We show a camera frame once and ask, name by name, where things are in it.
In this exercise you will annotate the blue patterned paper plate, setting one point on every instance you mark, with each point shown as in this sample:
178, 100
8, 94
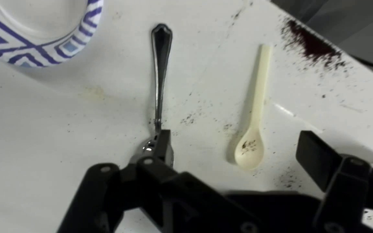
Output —
23, 40

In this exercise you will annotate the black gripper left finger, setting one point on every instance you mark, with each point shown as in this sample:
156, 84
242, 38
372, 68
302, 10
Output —
161, 203

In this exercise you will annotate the grey trash bin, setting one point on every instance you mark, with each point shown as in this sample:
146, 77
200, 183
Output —
359, 40

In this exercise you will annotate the cream plastic spoon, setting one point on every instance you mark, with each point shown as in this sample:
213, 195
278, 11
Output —
249, 151

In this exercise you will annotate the silver metal spoon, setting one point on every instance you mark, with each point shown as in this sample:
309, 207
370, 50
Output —
161, 65

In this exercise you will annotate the spilled coffee grounds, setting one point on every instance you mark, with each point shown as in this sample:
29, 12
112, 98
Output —
311, 43

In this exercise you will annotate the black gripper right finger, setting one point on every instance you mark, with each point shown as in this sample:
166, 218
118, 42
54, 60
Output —
350, 190

